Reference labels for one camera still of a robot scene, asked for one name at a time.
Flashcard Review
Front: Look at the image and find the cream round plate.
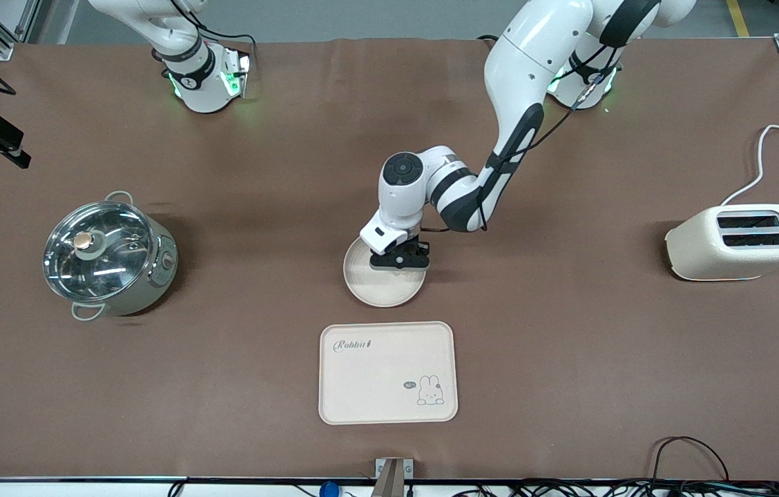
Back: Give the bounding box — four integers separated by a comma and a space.
343, 233, 427, 309

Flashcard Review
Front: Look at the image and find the cream rabbit print tray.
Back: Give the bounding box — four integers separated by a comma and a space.
318, 321, 459, 425

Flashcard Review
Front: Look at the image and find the brown table cover mat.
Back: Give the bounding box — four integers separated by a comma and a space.
0, 36, 779, 482

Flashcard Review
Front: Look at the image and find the glass pot lid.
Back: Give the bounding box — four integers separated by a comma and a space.
42, 200, 155, 302

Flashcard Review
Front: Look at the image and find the steel electric cooking pot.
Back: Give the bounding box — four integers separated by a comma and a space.
42, 191, 180, 322

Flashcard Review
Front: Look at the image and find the cream two-slot toaster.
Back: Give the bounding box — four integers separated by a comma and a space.
664, 204, 779, 282

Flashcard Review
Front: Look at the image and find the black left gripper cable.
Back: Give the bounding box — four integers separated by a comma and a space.
424, 41, 625, 233

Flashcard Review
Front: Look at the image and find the aluminium camera mount post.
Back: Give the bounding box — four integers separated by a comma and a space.
374, 458, 414, 497

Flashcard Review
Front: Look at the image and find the black right arm base cable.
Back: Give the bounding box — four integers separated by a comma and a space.
169, 0, 257, 73

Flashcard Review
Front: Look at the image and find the black cable bundle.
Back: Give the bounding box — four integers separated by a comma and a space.
452, 478, 779, 497

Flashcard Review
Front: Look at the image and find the black looped cable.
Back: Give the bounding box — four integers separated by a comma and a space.
651, 436, 730, 484

